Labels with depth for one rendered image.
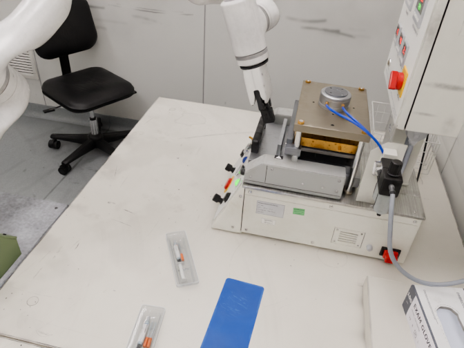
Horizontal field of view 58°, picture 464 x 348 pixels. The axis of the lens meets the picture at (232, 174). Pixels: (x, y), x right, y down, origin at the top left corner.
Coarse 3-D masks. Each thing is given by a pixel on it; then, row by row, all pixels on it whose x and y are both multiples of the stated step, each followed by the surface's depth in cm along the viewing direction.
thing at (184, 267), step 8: (176, 232) 116; (184, 232) 116; (168, 240) 113; (176, 240) 113; (184, 240) 113; (176, 248) 111; (184, 248) 111; (176, 256) 109; (184, 256) 109; (176, 264) 106; (184, 264) 107; (192, 264) 107; (176, 272) 104; (184, 272) 105; (192, 272) 105; (176, 280) 102; (184, 280) 103; (192, 280) 103
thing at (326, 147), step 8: (304, 136) 106; (312, 136) 106; (320, 136) 106; (304, 144) 106; (312, 144) 106; (320, 144) 105; (328, 144) 105; (336, 144) 104; (344, 144) 104; (352, 144) 104; (312, 152) 107; (320, 152) 106; (328, 152) 106; (336, 152) 106; (344, 152) 105; (352, 152) 104
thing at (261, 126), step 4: (260, 120) 121; (260, 124) 119; (264, 124) 120; (256, 128) 117; (260, 128) 117; (264, 128) 125; (256, 132) 116; (260, 132) 116; (256, 136) 114; (260, 136) 114; (252, 140) 112; (256, 140) 112; (252, 144) 113; (256, 144) 112; (252, 148) 114; (256, 148) 113; (252, 152) 114; (256, 152) 114
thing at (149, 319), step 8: (144, 304) 96; (144, 312) 95; (152, 312) 95; (160, 312) 95; (144, 320) 93; (152, 320) 93; (160, 320) 93; (136, 328) 91; (144, 328) 91; (152, 328) 92; (136, 336) 90; (144, 336) 90; (152, 336) 90; (128, 344) 88; (136, 344) 88; (144, 344) 88; (152, 344) 89
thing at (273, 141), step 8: (272, 128) 126; (280, 128) 126; (288, 128) 126; (264, 136) 122; (272, 136) 122; (280, 136) 114; (264, 144) 118; (272, 144) 118; (280, 144) 111; (264, 152) 115; (272, 152) 115; (280, 152) 114; (248, 160) 112
